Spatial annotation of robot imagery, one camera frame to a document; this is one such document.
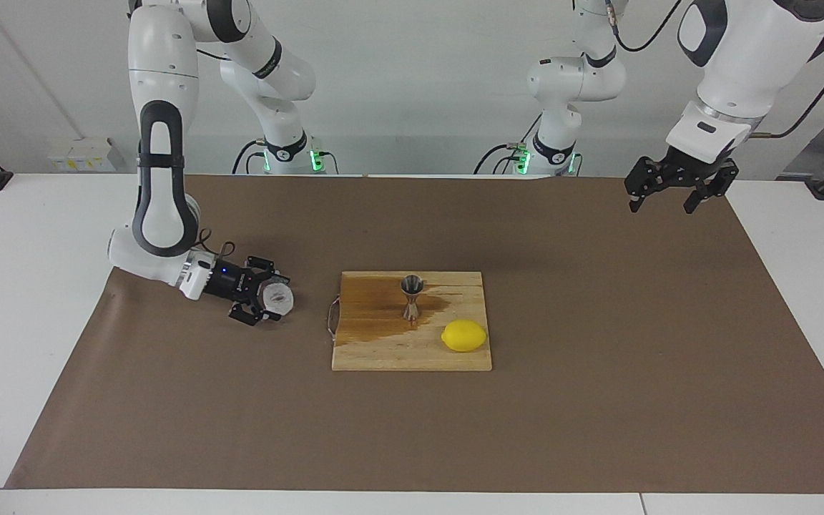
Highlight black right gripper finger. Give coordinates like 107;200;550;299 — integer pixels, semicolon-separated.
244;255;291;288
229;290;284;327

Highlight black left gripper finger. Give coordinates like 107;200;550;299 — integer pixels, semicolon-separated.
624;155;672;214
682;159;740;215

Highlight steel jigger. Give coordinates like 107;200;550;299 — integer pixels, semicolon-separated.
401;275;425;323

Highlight wooden cutting board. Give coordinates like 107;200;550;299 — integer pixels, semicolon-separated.
325;270;493;373

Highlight white socket box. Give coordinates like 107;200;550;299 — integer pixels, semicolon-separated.
47;137;114;172

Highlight brown paper mat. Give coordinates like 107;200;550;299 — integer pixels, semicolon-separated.
4;174;824;494

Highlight yellow lemon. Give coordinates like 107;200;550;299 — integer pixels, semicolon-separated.
441;319;489;353

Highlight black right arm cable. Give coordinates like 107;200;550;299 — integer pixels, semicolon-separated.
196;43;238;263

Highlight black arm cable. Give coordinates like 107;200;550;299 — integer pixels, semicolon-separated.
609;0;824;140
196;43;238;263

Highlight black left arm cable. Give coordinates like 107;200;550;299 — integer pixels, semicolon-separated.
609;0;824;140

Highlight black right arm base cables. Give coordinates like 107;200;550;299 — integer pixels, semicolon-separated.
232;139;270;175

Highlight black arm base cables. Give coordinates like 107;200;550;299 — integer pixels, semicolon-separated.
474;113;543;175
232;139;270;175

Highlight black left arm base cables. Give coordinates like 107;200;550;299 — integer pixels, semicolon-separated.
474;113;543;175

